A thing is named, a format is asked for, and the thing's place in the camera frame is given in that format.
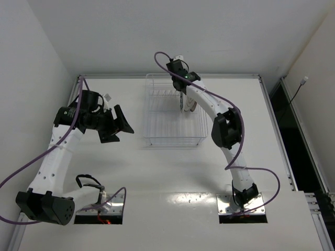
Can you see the orange sunburst red text plate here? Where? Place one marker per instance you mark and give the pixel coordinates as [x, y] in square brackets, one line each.
[190, 104]

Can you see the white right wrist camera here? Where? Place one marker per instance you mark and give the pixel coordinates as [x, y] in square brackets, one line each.
[178, 57]

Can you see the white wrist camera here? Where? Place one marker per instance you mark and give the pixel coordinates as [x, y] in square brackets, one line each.
[178, 57]
[107, 100]

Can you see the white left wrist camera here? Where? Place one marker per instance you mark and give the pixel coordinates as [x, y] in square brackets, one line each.
[107, 100]

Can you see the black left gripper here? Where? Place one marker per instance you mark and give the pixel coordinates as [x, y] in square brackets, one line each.
[109, 125]

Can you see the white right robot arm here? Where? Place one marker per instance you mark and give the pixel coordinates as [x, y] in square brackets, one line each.
[226, 132]

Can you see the white wire dish rack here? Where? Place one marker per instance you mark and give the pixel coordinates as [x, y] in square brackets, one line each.
[164, 124]

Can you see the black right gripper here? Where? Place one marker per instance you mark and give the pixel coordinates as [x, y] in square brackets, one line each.
[179, 86]

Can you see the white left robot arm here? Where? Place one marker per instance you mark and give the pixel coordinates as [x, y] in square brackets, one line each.
[45, 200]

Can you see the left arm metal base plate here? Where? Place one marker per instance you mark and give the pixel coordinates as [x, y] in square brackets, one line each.
[113, 207]

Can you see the white plate green line rim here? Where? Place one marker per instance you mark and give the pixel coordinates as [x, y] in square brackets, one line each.
[183, 102]

